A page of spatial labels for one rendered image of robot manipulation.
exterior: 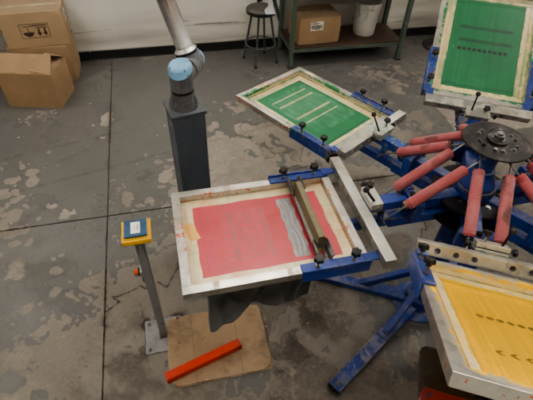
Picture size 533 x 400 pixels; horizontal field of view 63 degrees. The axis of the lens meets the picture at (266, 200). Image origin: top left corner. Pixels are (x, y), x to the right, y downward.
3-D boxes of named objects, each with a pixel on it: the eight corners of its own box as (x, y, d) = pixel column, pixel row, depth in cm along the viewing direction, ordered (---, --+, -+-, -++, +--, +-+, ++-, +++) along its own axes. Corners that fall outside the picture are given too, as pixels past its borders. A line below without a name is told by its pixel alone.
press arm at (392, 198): (365, 213, 201) (367, 205, 197) (360, 205, 205) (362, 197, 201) (399, 208, 204) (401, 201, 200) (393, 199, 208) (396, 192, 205)
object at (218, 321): (214, 333, 205) (208, 282, 176) (212, 326, 208) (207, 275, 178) (306, 315, 214) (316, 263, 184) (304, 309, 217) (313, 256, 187)
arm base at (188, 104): (166, 100, 226) (163, 83, 219) (193, 94, 230) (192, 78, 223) (174, 115, 216) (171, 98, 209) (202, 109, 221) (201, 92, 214)
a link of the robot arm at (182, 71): (166, 92, 213) (162, 67, 204) (176, 78, 222) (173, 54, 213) (189, 95, 211) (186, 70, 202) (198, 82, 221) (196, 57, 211)
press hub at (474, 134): (402, 334, 266) (488, 167, 171) (376, 282, 293) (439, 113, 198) (458, 321, 273) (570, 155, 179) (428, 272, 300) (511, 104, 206)
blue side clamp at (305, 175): (270, 192, 216) (270, 182, 211) (267, 185, 220) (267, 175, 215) (326, 184, 222) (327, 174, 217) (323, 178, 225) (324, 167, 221)
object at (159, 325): (146, 355, 251) (109, 251, 184) (144, 321, 266) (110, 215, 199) (184, 348, 255) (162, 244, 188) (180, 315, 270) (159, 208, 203)
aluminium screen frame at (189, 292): (183, 300, 169) (182, 295, 166) (171, 198, 209) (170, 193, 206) (370, 266, 184) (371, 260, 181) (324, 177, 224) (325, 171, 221)
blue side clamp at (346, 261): (301, 282, 178) (303, 272, 173) (298, 273, 182) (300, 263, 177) (369, 270, 184) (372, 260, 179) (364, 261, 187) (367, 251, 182)
